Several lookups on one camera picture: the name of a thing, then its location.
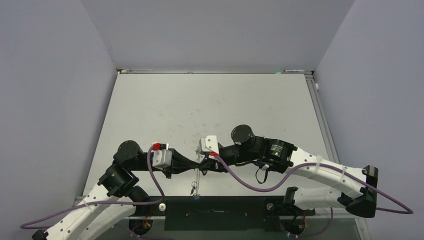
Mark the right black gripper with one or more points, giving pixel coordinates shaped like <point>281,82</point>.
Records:
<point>208,164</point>

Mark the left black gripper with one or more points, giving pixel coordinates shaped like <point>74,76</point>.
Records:
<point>179,163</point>

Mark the large grey keyring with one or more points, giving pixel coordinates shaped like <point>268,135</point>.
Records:
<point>195,184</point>

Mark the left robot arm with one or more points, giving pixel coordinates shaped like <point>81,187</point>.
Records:
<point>117,194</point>

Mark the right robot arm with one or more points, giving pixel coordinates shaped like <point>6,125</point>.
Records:
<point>349,188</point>

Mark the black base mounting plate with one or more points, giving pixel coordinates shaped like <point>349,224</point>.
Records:
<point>221,213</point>

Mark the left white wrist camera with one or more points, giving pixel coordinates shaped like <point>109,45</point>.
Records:
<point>162,155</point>

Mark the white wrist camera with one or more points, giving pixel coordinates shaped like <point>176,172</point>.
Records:
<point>209,145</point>
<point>162,155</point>

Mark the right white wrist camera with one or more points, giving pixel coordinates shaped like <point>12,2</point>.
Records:
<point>209,145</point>

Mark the aluminium rail back edge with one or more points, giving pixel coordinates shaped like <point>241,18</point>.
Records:
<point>232,71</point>

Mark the aluminium rail right side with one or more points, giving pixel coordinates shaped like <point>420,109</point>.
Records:
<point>322,121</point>

